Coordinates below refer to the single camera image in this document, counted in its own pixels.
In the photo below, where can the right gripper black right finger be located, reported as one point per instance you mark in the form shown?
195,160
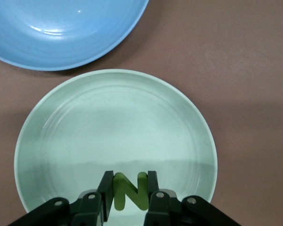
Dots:
162,207

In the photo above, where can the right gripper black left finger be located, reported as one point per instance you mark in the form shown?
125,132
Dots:
94,207

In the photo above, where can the green foam letter N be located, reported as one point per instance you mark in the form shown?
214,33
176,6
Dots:
119,193

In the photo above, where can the light green plate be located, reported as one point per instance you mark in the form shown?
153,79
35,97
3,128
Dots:
118,127

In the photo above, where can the blue plate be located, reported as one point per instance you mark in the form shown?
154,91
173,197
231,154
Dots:
61,28

